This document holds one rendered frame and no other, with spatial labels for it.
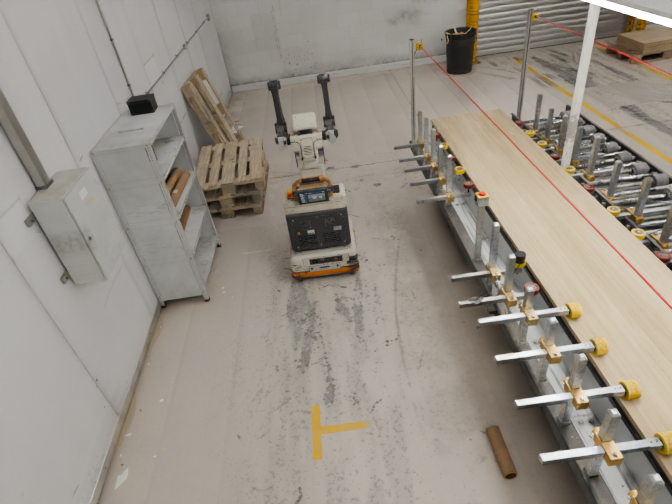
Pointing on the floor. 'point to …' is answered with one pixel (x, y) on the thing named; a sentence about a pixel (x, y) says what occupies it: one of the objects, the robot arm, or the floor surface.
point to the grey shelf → (148, 222)
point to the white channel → (580, 82)
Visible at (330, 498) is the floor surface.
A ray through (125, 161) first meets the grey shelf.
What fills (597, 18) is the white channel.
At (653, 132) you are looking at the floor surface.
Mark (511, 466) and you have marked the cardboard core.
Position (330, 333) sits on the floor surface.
